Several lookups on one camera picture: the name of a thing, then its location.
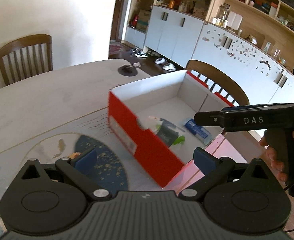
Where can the wooden chair near cabinet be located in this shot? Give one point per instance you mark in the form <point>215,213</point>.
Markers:
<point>219,78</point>

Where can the white cabinet wall unit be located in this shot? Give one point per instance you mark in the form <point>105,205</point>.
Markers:
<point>180,38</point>

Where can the blue tissue packet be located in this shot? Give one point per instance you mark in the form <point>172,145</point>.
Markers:
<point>199,131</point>

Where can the red shoe box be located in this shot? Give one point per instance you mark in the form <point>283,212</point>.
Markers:
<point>149,117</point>

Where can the wooden open shelf unit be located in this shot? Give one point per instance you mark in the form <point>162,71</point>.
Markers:
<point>266,20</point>

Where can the dark snack packet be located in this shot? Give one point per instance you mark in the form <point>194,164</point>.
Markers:
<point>166,131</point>

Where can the sneakers on floor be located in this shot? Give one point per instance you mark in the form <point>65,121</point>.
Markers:
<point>139,53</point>

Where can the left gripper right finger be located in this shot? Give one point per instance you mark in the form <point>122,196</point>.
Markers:
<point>215,171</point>

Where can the person's right hand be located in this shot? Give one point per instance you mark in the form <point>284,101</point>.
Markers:
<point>277,166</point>

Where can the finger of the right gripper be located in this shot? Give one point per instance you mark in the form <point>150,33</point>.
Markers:
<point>212,119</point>

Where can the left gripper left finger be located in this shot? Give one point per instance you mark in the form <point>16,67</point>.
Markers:
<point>75,170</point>

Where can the blue fish pattern table mat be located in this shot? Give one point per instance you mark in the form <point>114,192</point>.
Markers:
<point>115,168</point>

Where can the wooden chair at wall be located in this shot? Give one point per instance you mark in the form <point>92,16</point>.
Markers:
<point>26,57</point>

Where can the black phone stand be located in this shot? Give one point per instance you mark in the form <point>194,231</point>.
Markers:
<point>128,70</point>

